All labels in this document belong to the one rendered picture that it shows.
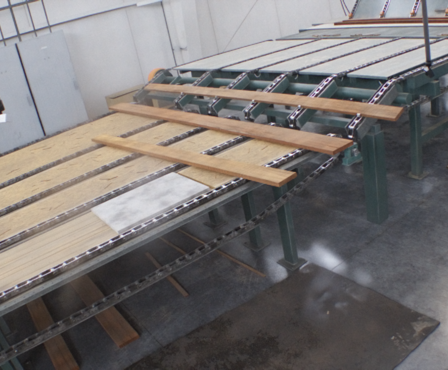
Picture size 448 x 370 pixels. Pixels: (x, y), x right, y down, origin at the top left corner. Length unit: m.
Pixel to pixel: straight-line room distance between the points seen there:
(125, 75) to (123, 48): 0.50
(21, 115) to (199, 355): 5.70
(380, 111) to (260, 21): 7.47
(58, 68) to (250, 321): 5.84
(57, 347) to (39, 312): 0.51
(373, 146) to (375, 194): 0.39
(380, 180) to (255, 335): 1.53
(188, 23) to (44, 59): 2.68
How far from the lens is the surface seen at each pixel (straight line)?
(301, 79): 5.00
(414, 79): 3.82
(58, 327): 2.43
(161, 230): 2.33
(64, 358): 3.08
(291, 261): 3.27
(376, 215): 3.61
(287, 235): 3.14
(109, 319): 3.22
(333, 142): 2.89
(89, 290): 3.62
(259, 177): 2.53
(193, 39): 8.61
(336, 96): 4.03
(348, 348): 2.59
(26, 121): 7.65
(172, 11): 9.05
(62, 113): 7.77
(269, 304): 2.94
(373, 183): 3.50
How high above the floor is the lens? 1.87
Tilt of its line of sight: 24 degrees down
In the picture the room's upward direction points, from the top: 12 degrees counter-clockwise
